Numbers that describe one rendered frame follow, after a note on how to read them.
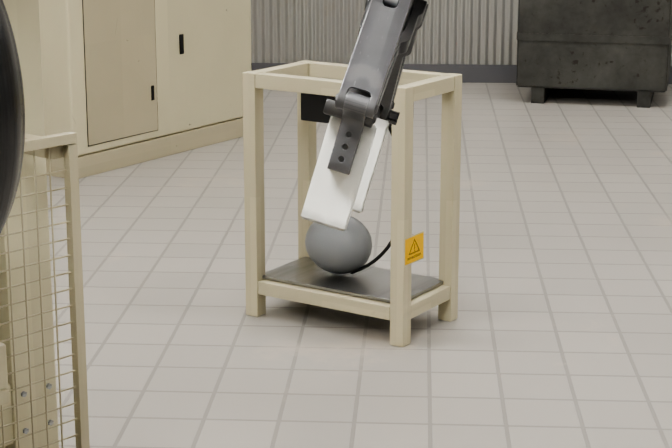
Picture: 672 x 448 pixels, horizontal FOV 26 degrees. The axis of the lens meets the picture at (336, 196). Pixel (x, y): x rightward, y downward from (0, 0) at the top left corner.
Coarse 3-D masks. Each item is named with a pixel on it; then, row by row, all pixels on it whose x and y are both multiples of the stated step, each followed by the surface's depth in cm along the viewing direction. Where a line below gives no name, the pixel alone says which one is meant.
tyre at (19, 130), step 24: (0, 0) 169; (0, 24) 165; (0, 48) 164; (0, 72) 164; (0, 96) 164; (0, 120) 164; (24, 120) 171; (0, 144) 165; (0, 168) 166; (0, 192) 167; (0, 216) 170
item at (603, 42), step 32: (544, 0) 874; (576, 0) 869; (608, 0) 864; (640, 0) 860; (544, 32) 878; (576, 32) 873; (608, 32) 868; (640, 32) 864; (544, 64) 882; (576, 64) 877; (608, 64) 872; (640, 64) 868; (544, 96) 889; (640, 96) 873
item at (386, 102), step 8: (424, 16) 99; (416, 32) 100; (408, 48) 101; (400, 56) 102; (400, 64) 102; (392, 72) 103; (392, 80) 103; (392, 88) 104; (384, 96) 104; (392, 96) 104; (384, 104) 105; (384, 112) 106; (392, 112) 107; (392, 120) 107
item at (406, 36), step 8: (368, 0) 96; (416, 0) 96; (416, 8) 96; (424, 8) 96; (416, 16) 95; (360, 24) 94; (408, 24) 95; (416, 24) 96; (408, 32) 95; (400, 40) 94; (408, 40) 94; (400, 48) 95; (392, 64) 93; (352, 88) 91; (384, 88) 92; (368, 96) 91; (328, 104) 91; (328, 112) 91; (336, 112) 91; (368, 120) 90
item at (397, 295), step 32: (288, 64) 476; (320, 64) 477; (256, 96) 458; (320, 96) 452; (416, 96) 432; (448, 96) 453; (256, 128) 460; (448, 128) 455; (256, 160) 462; (448, 160) 457; (256, 192) 464; (448, 192) 459; (256, 224) 466; (320, 224) 467; (352, 224) 464; (448, 224) 462; (256, 256) 469; (320, 256) 466; (352, 256) 462; (416, 256) 443; (448, 256) 464; (256, 288) 471; (288, 288) 464; (320, 288) 461; (352, 288) 458; (384, 288) 458; (416, 288) 458; (448, 288) 464; (448, 320) 468
